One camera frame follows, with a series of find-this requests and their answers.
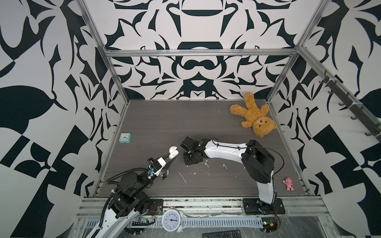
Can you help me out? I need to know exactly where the white earbud charging case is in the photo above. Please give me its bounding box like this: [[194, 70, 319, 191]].
[[168, 146, 179, 160]]

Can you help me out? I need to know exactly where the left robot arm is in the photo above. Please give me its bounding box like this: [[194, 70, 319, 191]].
[[87, 150, 179, 238]]

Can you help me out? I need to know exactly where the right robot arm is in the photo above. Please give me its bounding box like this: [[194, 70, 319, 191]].
[[181, 137, 286, 215]]

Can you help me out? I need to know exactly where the white round alarm clock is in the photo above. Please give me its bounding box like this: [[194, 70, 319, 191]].
[[162, 208, 188, 233]]

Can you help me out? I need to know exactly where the small teal square clock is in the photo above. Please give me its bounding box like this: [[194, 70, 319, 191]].
[[119, 132, 132, 144]]

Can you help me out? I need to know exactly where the brown teddy bear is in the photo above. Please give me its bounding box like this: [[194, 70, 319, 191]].
[[230, 92, 277, 138]]

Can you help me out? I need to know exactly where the black remote control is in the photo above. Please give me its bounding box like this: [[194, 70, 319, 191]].
[[202, 230, 242, 238]]

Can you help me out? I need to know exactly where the pink plush toy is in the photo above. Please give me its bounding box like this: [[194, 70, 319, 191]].
[[282, 177, 295, 191]]

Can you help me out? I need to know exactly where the green circuit board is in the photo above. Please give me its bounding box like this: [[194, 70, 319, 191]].
[[261, 219, 280, 234]]

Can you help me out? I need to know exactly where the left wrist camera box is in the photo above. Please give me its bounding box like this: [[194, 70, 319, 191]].
[[147, 158, 166, 176]]

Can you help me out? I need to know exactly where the white slotted cable duct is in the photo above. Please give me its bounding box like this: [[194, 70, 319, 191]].
[[85, 217, 263, 229]]

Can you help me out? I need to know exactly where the black wall hook rail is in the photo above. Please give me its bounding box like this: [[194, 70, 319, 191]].
[[319, 70, 381, 143]]

